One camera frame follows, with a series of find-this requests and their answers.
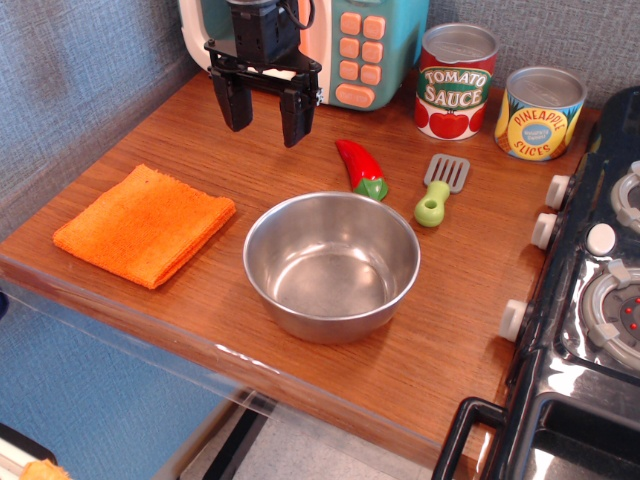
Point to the orange object at corner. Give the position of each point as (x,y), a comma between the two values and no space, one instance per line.
(43,470)

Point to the grey stove burner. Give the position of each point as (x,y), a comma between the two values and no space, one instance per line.
(626,214)
(610,312)

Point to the tomato sauce can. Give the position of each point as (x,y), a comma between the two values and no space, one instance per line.
(454,79)

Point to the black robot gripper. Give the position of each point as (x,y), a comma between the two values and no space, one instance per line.
(266,35)

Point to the white stove button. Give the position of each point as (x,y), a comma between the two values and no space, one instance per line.
(600,239)

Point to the teal toy microwave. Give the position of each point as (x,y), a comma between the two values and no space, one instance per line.
(365,48)

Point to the black oven door handle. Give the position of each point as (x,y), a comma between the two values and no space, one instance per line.
(471,411)

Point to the white stove knob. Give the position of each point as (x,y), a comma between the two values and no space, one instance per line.
(512,318)
(556,191)
(543,230)

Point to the black toy stove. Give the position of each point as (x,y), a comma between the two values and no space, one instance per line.
(572,411)

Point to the red toy chili pepper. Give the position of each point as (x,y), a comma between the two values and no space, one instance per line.
(366,176)

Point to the orange folded cloth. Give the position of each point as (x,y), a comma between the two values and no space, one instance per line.
(145,228)

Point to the pineapple slices can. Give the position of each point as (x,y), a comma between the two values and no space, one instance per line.
(539,113)

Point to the stainless steel bowl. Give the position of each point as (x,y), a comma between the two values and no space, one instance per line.
(331,267)

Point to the green handled grey spatula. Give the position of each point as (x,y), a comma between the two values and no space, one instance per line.
(445,175)

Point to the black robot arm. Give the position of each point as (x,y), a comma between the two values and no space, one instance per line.
(265,55)

